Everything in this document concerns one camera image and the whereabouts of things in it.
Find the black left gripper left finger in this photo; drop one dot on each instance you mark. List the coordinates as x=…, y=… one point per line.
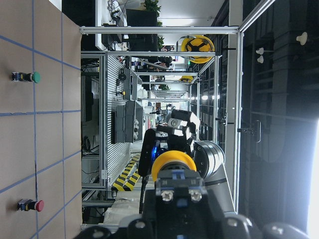
x=122, y=219

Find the yellow hard hat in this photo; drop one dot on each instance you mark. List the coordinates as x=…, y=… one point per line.
x=197, y=43

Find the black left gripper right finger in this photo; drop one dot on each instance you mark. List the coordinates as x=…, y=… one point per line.
x=222, y=225

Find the green push button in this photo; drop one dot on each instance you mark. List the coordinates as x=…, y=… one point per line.
x=26, y=77

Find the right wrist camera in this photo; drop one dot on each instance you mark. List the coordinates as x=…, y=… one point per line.
x=148, y=153

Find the red push button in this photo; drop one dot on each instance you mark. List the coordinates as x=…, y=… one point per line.
x=29, y=204

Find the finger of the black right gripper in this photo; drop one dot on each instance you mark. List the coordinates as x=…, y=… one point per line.
x=183, y=124

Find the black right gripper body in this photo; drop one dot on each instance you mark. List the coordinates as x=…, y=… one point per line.
x=168, y=138

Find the yellow push button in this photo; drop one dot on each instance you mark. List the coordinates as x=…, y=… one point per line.
x=176, y=179

